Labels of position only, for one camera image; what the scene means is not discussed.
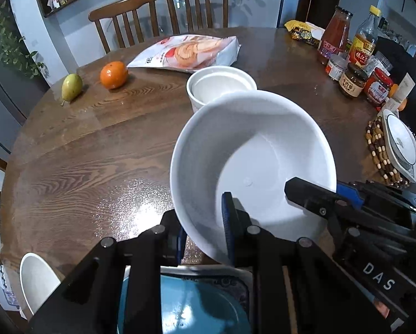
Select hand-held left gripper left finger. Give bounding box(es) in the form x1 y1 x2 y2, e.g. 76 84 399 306
28 212 188 334

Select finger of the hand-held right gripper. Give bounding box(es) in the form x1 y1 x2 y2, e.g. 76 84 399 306
284 177 349 220
336 180 416 213

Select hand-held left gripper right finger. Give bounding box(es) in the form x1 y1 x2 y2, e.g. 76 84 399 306
222 191 391 334

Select blue oval dish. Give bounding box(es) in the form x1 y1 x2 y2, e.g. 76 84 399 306
117 275 252 334

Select white round bowl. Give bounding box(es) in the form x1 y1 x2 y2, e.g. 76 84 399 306
169 90 338 264

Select white straight-sided bowl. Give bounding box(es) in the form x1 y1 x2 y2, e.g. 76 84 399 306
186 66 258 114

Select wooden beaded trivet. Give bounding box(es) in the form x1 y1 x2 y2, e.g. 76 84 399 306
365 116 411 189

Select white square plate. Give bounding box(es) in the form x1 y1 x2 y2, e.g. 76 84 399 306
382 109 416 184

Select red chili sauce jar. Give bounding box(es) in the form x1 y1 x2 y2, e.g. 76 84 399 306
364 68 394 107

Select brown sauce jar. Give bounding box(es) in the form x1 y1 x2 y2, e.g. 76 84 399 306
339 63 369 100

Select cream carton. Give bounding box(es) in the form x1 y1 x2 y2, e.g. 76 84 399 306
382 73 416 112

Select small white-lidded jar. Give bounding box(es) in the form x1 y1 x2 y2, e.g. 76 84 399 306
325 56 348 81

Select red sauce bottle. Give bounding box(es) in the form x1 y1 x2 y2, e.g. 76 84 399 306
317 6 353 67

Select yellow snack packet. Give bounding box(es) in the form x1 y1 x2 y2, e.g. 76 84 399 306
284 20 326 47

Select white snack bag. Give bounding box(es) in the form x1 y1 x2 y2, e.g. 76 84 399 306
127 35 241 73

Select printed paper stack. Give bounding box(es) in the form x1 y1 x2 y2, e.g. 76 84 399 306
0 264 21 310

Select large orange fruit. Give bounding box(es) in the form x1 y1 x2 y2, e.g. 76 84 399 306
100 61 129 90

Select green pear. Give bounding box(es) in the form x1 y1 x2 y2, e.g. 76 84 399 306
61 73 83 106

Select grey refrigerator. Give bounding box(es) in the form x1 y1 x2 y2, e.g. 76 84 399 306
0 52 52 154

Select trailing green plant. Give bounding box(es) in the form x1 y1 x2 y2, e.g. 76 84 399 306
0 7 50 80

